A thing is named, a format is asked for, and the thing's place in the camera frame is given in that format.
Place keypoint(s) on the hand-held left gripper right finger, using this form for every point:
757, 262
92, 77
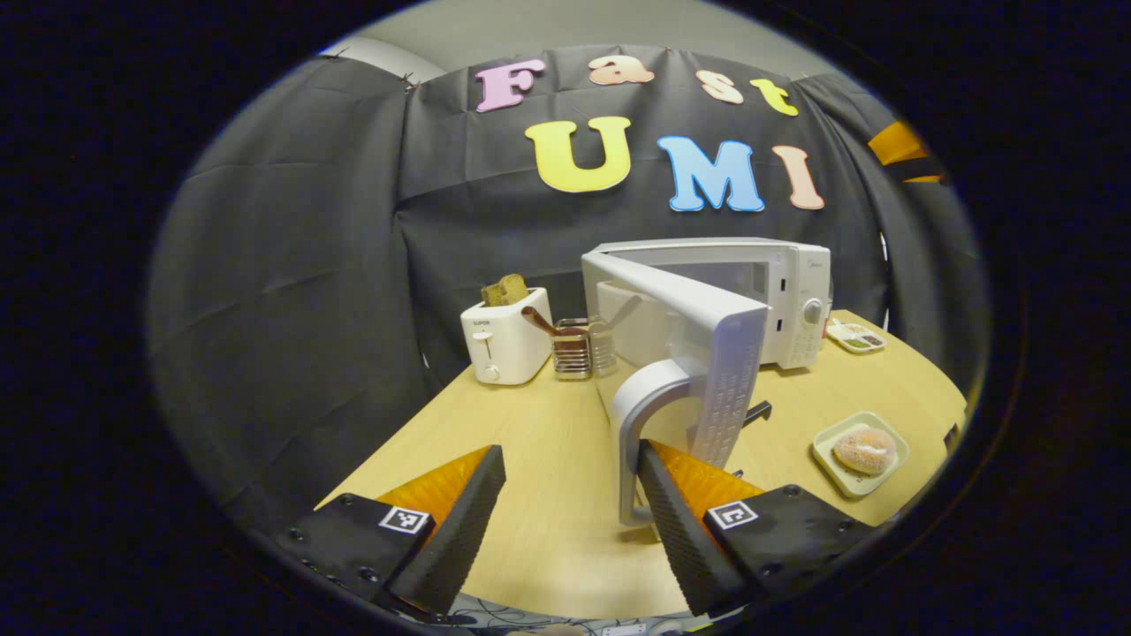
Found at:
680, 539

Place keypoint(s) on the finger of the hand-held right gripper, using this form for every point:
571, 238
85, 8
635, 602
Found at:
897, 143

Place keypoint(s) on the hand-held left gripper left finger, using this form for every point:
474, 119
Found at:
459, 539

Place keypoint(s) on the white microwave oven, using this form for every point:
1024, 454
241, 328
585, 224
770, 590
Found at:
786, 291

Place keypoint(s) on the glazed donut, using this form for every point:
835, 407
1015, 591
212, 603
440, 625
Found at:
848, 452

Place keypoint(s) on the white power strip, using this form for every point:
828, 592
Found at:
625, 630

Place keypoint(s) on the pale square plate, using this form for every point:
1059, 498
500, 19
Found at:
848, 484

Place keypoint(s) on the white sectioned grain tray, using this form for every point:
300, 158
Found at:
855, 336

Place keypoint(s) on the white toaster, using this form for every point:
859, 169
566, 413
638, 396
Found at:
512, 349

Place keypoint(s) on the wooden spoon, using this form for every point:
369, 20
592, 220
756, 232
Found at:
537, 320

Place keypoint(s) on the white spatula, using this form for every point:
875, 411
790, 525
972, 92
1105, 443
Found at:
623, 311

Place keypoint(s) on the brown bread slice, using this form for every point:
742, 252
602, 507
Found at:
514, 289
490, 296

